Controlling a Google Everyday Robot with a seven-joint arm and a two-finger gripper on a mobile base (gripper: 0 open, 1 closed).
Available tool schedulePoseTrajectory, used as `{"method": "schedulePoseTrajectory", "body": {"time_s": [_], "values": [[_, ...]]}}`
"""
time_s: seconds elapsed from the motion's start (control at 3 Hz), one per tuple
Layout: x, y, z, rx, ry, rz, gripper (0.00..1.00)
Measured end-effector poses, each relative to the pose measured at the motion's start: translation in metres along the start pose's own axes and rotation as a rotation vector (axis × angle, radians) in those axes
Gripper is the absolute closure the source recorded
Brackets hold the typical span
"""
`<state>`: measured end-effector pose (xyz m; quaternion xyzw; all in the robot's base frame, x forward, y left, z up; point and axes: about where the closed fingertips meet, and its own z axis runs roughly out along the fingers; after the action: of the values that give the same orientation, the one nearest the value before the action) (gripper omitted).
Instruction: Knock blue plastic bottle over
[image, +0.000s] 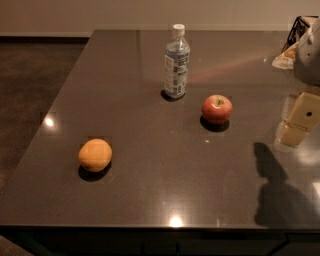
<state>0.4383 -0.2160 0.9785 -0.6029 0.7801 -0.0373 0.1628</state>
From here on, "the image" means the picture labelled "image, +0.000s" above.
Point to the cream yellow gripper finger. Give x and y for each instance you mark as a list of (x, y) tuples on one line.
[(301, 114)]

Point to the grey round gripper body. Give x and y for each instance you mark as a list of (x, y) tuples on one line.
[(308, 60)]

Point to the clear blue-labelled plastic bottle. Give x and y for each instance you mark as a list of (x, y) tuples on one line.
[(177, 56)]

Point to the crumpled white wrapper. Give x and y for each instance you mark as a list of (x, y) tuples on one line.
[(286, 59)]

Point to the red apple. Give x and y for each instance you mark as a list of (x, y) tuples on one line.
[(217, 109)]

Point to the orange fruit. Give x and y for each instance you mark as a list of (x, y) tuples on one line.
[(95, 155)]

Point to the black wire basket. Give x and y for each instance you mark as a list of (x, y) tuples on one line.
[(299, 27)]

